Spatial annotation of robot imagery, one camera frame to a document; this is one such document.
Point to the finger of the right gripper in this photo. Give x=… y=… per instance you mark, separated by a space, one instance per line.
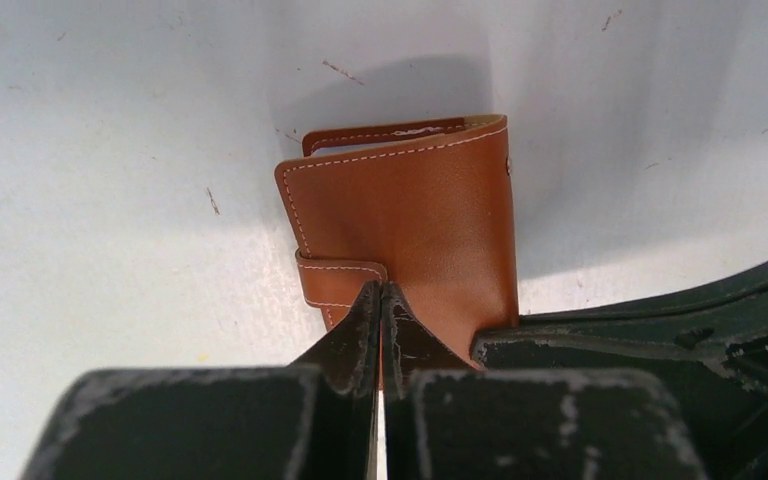
x=708 y=345

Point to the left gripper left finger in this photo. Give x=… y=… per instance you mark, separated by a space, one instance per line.
x=314 y=418

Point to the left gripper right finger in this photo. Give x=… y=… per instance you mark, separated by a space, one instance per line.
x=445 y=420

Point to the brown leather card holder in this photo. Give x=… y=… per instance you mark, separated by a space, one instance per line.
x=427 y=205

